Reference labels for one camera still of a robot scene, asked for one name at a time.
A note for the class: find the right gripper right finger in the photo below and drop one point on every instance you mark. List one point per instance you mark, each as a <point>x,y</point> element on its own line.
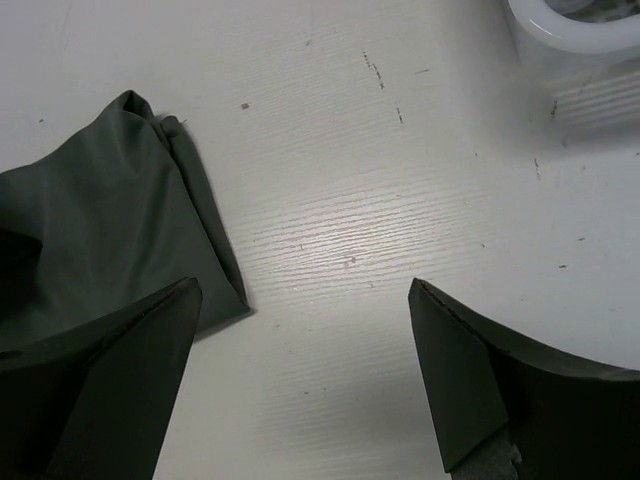
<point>505,406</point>

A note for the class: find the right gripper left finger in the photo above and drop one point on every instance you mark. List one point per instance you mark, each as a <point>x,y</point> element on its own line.
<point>95,402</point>

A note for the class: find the dark grey t shirt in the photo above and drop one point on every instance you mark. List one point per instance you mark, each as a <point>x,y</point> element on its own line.
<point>122,209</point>

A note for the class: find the white plastic basket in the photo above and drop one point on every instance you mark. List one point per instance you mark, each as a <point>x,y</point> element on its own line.
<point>583,59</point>

